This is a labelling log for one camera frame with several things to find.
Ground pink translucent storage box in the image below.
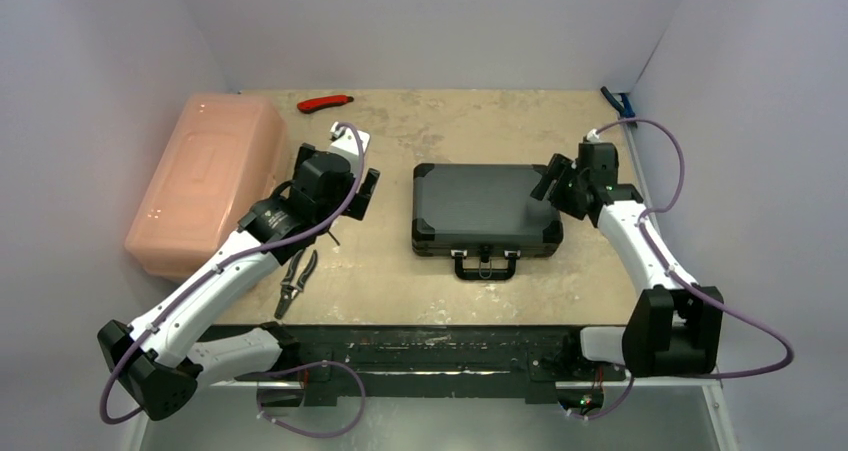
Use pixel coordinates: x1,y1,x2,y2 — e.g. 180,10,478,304
125,93,291,282

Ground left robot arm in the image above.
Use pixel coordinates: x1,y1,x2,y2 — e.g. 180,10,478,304
97,133,379,424

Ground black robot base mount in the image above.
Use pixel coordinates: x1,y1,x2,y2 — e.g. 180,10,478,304
236,323,627,414

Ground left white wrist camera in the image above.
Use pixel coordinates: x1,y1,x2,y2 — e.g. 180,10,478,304
327,121,371,169

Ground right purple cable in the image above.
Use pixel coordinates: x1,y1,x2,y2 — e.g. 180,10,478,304
566,117,795,423

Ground aluminium frame rail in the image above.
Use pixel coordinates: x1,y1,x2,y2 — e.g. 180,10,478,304
119,378,738,450

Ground blue handled pliers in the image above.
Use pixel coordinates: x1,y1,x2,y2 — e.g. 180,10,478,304
600,86,636,119

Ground black poker set case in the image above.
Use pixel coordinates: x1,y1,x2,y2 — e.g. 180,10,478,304
411,163,564,281

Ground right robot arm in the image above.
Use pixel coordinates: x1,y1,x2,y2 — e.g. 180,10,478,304
531,142,723,378

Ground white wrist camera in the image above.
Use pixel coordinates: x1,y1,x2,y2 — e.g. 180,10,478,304
583,129,603,144
327,121,371,169

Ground black handled pliers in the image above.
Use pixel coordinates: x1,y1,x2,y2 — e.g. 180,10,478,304
274,249,318,320

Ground red utility knife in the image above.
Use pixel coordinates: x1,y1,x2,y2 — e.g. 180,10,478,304
296,94,355,114

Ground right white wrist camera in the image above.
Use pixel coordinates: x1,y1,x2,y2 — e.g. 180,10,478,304
583,129,603,144

